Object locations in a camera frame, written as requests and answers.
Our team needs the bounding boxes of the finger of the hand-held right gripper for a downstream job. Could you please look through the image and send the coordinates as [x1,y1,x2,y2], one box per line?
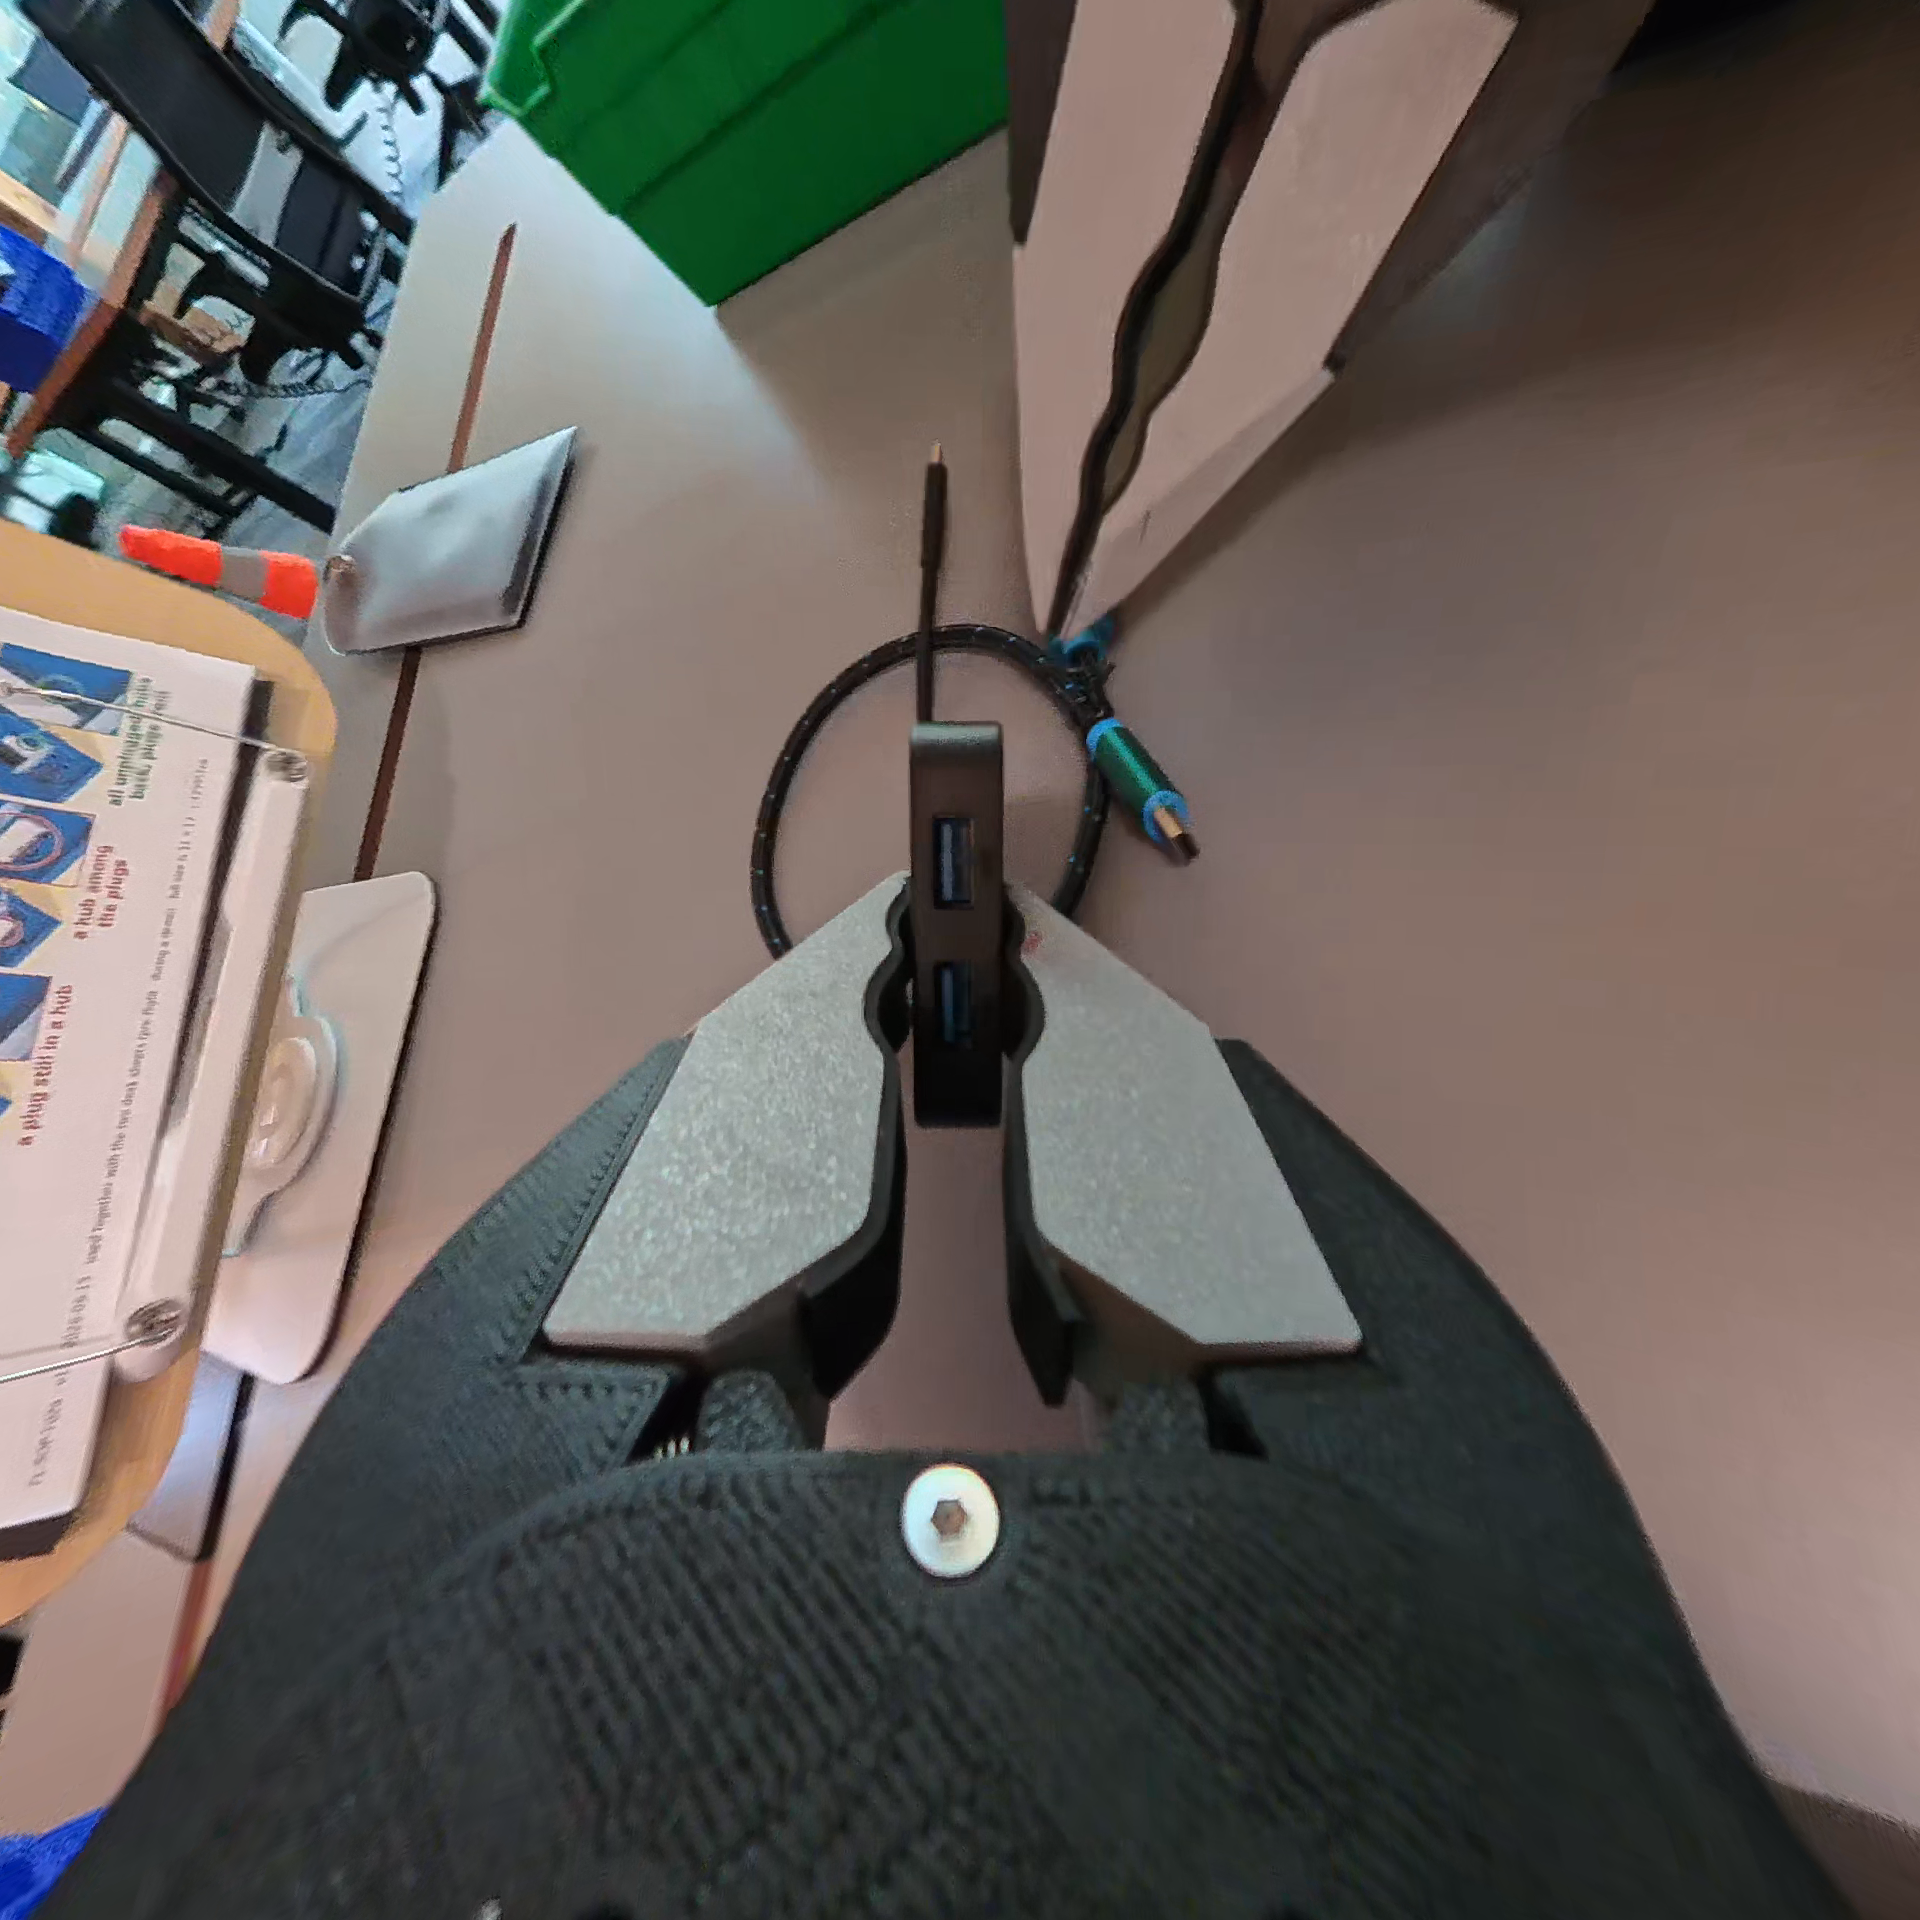
[1065,0,1521,633]
[1009,0,1264,633]

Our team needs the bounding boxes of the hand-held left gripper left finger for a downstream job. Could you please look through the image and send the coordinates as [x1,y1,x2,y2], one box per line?
[540,876,916,1404]

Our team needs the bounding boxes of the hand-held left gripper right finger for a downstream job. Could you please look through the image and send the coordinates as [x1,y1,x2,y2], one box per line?
[1002,881,1367,1409]

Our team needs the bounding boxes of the green storage bin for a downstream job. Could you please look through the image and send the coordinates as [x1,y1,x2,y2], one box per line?
[480,0,1012,314]

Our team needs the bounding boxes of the black braided cable green plugs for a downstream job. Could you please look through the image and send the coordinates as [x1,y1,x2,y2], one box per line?
[746,609,1204,966]

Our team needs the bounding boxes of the small black hub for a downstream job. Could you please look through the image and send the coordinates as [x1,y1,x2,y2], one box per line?
[908,721,1004,1129]

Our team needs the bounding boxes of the wooden stand board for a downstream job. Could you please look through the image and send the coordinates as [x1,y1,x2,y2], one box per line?
[0,516,343,1632]

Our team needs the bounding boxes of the orange traffic cone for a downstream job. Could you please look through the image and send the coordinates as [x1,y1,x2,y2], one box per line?
[121,524,321,620]

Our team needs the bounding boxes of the black office chair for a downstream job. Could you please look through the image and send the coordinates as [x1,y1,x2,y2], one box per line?
[23,0,424,530]

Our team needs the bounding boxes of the small blue crate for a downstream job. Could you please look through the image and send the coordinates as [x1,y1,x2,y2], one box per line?
[0,226,80,350]

